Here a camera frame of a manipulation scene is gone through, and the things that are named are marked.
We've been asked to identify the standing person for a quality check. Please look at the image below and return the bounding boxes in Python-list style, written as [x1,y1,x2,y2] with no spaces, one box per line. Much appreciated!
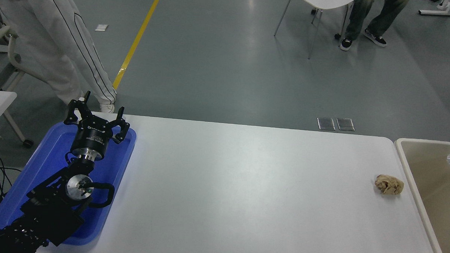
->
[0,0,120,114]

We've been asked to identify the silver floor outlet plate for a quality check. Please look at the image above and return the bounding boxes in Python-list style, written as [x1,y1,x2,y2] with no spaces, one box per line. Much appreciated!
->
[336,118,355,131]
[316,117,336,131]

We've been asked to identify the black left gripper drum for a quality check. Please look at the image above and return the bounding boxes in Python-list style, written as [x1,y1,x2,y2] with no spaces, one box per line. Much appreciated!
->
[70,116,117,156]

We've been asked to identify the crumpled tan paper ball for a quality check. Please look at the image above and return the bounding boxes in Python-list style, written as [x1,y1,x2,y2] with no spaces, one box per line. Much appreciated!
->
[374,174,405,196]

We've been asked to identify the white table base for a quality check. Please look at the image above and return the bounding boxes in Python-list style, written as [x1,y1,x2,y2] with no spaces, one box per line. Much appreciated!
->
[418,0,450,17]

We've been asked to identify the seated person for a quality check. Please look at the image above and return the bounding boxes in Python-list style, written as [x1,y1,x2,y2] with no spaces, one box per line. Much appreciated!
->
[339,0,410,54]

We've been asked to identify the large pale bin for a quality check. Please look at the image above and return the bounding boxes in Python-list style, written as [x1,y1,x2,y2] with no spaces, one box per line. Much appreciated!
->
[390,137,450,253]

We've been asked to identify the blue plastic tray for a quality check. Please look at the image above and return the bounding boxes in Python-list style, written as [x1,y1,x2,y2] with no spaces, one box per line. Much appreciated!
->
[0,119,138,248]

